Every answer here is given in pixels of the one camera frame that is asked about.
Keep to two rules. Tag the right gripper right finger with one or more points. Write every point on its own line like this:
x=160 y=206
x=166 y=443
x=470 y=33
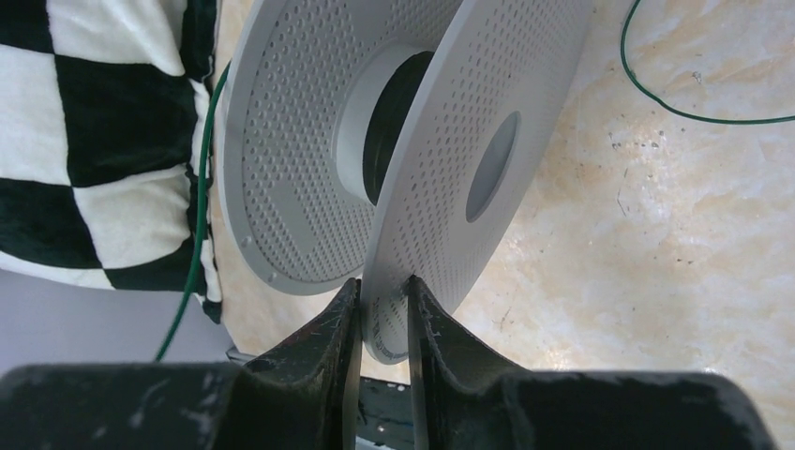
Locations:
x=464 y=394

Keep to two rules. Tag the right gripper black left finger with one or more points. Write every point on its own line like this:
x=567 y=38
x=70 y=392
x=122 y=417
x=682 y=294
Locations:
x=310 y=380

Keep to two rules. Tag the translucent white cable spool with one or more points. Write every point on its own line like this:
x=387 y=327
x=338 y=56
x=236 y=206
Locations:
x=386 y=140

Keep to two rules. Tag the black white checkered pillow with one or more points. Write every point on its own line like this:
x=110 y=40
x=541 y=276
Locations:
x=103 y=105

